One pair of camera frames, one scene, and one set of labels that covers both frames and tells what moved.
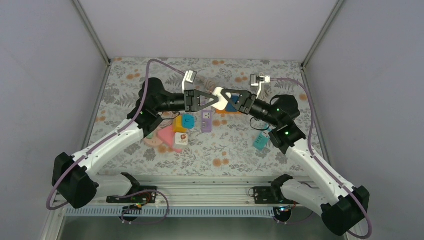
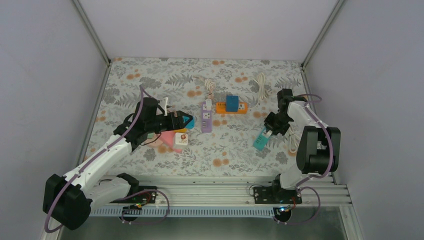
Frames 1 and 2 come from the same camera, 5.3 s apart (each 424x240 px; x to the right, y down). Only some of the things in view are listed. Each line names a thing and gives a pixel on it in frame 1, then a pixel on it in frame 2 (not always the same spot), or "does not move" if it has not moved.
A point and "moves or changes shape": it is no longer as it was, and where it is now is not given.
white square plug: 223,102 moves or changes shape
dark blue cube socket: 234,97 does not move
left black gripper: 192,104 → 178,121
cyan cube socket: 188,121 does not move
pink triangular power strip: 167,134 does not move
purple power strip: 206,121 does not move
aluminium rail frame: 199,191 does not move
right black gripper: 249,99 → 268,124
